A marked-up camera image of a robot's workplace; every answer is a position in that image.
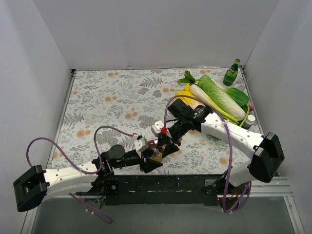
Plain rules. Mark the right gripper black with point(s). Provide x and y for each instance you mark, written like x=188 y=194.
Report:
x=169 y=136

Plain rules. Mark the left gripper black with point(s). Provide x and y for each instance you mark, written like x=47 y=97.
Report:
x=143 y=161

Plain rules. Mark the clear pill bottle yellow pills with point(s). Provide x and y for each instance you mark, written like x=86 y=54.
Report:
x=157 y=154

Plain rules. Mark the red weekly pill organizer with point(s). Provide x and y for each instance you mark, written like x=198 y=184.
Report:
x=153 y=143

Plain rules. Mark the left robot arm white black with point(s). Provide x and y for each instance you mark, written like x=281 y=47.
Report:
x=95 y=178

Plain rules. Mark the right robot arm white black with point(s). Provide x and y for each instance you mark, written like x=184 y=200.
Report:
x=264 y=152

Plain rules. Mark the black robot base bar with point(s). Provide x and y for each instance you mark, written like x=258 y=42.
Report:
x=158 y=189

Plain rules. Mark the yellow napa cabbage toy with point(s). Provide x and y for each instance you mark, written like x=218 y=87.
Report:
x=188 y=101

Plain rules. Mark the white daikon radish toy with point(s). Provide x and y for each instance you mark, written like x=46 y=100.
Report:
x=195 y=89

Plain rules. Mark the floral tablecloth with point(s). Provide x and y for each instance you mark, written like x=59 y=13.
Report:
x=105 y=106

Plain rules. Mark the green napa cabbage toy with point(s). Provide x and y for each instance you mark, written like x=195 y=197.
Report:
x=229 y=99

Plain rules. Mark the green plastic basket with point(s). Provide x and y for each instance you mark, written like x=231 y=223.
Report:
x=205 y=119

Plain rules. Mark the green glass bottle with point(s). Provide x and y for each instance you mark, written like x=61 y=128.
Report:
x=231 y=74

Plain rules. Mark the pink radish toy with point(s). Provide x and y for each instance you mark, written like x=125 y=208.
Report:
x=251 y=105

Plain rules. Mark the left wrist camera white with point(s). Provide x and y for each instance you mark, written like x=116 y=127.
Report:
x=141 y=144

